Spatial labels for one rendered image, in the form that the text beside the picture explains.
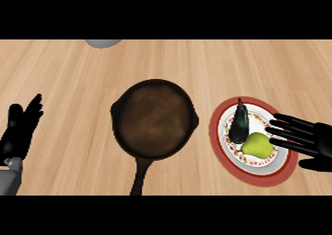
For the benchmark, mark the dark green eggplant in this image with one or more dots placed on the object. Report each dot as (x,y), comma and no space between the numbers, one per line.
(239,124)

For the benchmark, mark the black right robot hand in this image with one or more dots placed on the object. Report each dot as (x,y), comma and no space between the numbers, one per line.
(315,139)

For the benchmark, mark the white plate with red rim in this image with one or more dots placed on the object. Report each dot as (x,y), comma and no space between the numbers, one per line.
(238,159)

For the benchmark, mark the grey round object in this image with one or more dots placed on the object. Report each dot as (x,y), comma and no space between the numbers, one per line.
(102,43)

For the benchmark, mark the green pear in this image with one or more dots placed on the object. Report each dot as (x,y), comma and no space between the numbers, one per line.
(257,146)

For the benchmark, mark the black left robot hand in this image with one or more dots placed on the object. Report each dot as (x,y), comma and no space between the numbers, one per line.
(20,131)

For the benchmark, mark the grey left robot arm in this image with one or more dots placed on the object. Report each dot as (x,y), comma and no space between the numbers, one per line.
(5,180)

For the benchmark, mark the dark brown cast iron pan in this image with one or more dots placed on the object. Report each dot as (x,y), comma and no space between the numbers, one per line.
(154,120)

